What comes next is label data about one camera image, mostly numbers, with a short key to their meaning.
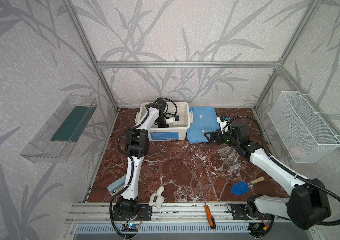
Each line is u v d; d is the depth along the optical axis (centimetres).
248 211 66
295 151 72
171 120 94
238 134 63
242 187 83
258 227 74
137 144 63
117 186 77
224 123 73
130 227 71
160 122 91
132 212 65
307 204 39
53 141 63
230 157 93
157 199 75
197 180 84
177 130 91
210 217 71
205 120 114
